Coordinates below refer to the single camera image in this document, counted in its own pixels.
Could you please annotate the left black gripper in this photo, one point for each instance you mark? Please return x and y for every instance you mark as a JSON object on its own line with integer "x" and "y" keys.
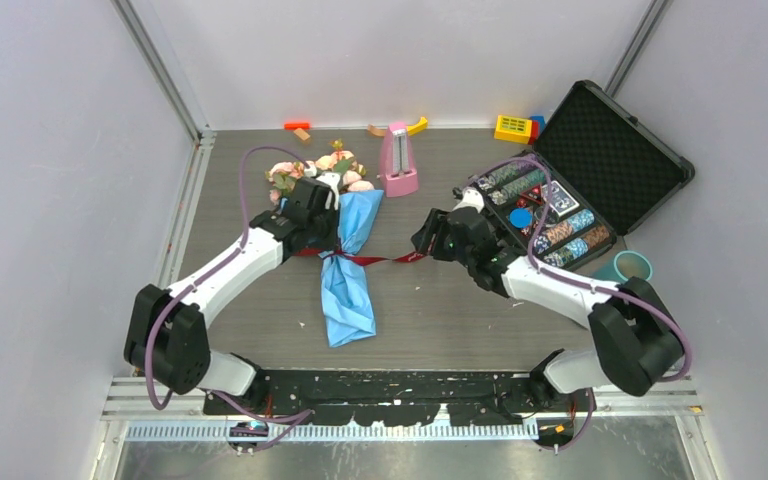
{"x": 331, "y": 241}

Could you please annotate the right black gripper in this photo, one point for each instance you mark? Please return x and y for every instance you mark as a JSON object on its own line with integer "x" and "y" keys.
{"x": 436, "y": 223}

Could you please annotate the red ribbon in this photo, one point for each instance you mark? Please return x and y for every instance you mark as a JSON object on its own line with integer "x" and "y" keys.
{"x": 371, "y": 258}

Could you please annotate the pink flower bouquet blue wrap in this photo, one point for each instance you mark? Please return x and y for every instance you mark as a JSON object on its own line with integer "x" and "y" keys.
{"x": 346, "y": 303}

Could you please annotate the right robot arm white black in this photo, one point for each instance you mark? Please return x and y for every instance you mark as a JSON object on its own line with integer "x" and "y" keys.
{"x": 635, "y": 342}

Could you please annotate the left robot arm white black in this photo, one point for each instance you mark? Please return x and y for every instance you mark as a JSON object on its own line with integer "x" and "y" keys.
{"x": 167, "y": 336}

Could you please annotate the teal cylindrical vase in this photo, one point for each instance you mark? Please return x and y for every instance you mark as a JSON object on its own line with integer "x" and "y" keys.
{"x": 623, "y": 266}

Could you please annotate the blue round chip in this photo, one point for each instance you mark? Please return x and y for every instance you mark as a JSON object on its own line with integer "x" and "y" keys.
{"x": 520, "y": 218}

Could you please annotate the small wooden block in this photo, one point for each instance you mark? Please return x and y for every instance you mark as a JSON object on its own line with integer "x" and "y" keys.
{"x": 302, "y": 135}

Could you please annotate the pink metronome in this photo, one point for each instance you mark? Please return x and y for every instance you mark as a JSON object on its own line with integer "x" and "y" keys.
{"x": 397, "y": 170}

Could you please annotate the orange red block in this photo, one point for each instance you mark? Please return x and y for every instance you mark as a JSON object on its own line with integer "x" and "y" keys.
{"x": 297, "y": 126}

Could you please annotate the playing card deck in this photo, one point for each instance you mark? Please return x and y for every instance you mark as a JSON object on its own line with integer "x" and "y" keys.
{"x": 561, "y": 201}

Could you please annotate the yellow curved block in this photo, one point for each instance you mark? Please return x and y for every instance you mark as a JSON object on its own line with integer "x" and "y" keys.
{"x": 419, "y": 126}

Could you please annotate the yellow toy block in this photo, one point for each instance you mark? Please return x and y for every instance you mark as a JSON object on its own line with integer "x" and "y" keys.
{"x": 515, "y": 129}

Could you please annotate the wooden curved block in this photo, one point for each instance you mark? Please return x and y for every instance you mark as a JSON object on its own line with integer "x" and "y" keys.
{"x": 376, "y": 131}

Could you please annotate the blue toy block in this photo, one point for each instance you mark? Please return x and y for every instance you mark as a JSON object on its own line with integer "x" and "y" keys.
{"x": 539, "y": 121}

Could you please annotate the black poker chip case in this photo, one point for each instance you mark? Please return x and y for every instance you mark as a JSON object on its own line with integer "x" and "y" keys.
{"x": 617, "y": 169}

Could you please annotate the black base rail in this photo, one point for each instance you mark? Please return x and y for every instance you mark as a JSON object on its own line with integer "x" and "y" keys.
{"x": 400, "y": 398}

